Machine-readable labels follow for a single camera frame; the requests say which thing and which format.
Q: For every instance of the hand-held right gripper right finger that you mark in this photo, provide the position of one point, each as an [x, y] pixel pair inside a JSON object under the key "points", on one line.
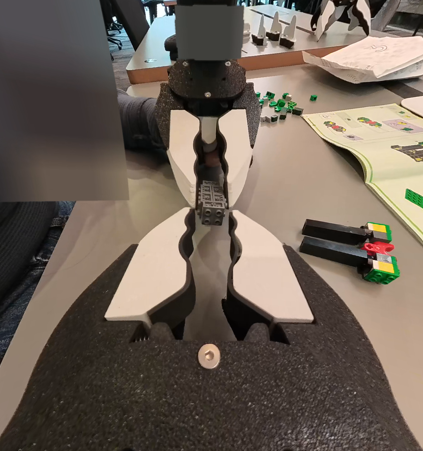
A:
{"points": [[271, 274]]}

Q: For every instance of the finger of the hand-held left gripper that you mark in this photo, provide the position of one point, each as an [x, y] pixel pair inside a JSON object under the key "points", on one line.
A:
{"points": [[181, 151], [237, 151]]}

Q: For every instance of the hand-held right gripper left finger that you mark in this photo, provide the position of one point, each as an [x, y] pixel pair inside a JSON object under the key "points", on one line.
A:
{"points": [[151, 274]]}

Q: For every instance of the grey brick assembly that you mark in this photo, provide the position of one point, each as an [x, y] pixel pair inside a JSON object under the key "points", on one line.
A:
{"points": [[211, 208]]}

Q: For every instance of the person's left forearm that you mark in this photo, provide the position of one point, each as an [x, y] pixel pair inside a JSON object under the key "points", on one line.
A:
{"points": [[137, 116]]}

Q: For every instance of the person's left hand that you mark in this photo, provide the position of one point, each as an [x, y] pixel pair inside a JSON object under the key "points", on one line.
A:
{"points": [[213, 158]]}

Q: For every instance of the black rounded object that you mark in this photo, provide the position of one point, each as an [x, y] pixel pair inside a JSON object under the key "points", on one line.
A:
{"points": [[171, 42]]}

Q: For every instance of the pile of green bricks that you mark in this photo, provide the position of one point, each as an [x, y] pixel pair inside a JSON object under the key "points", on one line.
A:
{"points": [[282, 104]]}

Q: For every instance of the black pillar brick assembly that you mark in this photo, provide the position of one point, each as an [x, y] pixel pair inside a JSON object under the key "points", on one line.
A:
{"points": [[338, 252]]}

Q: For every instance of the white wedge on black base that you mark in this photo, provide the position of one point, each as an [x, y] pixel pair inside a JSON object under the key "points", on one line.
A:
{"points": [[289, 33], [274, 28], [260, 33]]}

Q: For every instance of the black office chair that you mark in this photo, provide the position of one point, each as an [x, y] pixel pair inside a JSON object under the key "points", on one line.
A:
{"points": [[134, 21]]}

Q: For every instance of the black white gripper part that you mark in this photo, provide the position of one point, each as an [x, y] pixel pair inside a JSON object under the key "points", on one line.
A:
{"points": [[326, 21]]}

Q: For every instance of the person's jeans legs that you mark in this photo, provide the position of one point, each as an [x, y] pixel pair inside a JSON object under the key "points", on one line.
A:
{"points": [[21, 317]]}

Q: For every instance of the person's dark sweater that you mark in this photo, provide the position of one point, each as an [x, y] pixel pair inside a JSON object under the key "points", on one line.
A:
{"points": [[10, 246]]}

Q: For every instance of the green brick instruction booklet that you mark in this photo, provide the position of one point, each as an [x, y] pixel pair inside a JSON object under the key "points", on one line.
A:
{"points": [[384, 169]]}

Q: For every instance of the white paper bag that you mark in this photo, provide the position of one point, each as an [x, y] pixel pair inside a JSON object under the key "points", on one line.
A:
{"points": [[373, 56]]}

